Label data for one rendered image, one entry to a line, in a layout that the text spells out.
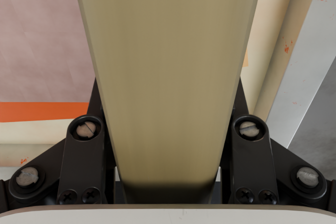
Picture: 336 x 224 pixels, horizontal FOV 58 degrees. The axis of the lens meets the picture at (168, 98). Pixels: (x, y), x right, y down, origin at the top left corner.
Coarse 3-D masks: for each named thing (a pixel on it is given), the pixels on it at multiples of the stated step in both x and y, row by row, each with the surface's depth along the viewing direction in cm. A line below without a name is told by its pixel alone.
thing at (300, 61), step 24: (312, 0) 21; (288, 24) 25; (312, 24) 23; (288, 48) 25; (312, 48) 24; (288, 72) 26; (312, 72) 26; (264, 96) 31; (288, 96) 28; (312, 96) 28; (264, 120) 31; (288, 120) 31; (0, 144) 40; (24, 144) 40; (48, 144) 40; (288, 144) 34; (0, 168) 38
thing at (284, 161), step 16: (240, 80) 12; (240, 96) 11; (240, 112) 11; (224, 144) 10; (272, 144) 10; (224, 160) 11; (288, 160) 9; (304, 160) 9; (288, 176) 9; (304, 176) 9; (320, 176) 9; (288, 192) 9; (304, 192) 9; (320, 192) 9
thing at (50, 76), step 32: (0, 0) 25; (32, 0) 25; (64, 0) 25; (0, 32) 27; (32, 32) 27; (64, 32) 27; (0, 64) 30; (32, 64) 30; (64, 64) 30; (0, 96) 34; (32, 96) 34; (64, 96) 34
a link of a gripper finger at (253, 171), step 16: (240, 128) 10; (256, 128) 10; (240, 144) 9; (256, 144) 9; (240, 160) 9; (256, 160) 9; (272, 160) 9; (224, 176) 11; (240, 176) 8; (256, 176) 8; (272, 176) 8; (224, 192) 10; (240, 192) 8; (256, 192) 8; (272, 192) 8
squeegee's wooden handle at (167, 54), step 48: (96, 0) 4; (144, 0) 4; (192, 0) 4; (240, 0) 4; (96, 48) 5; (144, 48) 5; (192, 48) 5; (240, 48) 5; (144, 96) 6; (192, 96) 6; (144, 144) 7; (192, 144) 7; (144, 192) 9; (192, 192) 9
